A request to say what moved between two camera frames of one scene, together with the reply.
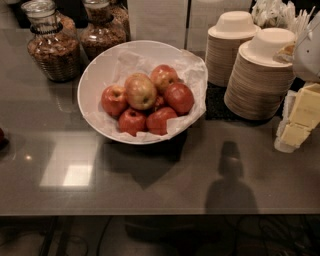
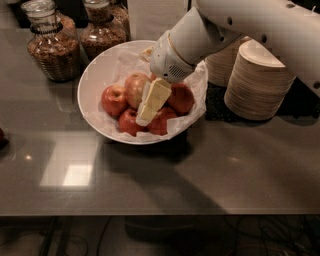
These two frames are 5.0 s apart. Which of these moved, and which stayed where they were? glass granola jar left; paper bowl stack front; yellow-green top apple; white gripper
Moved: white gripper
Stayed: paper bowl stack front; yellow-green top apple; glass granola jar left
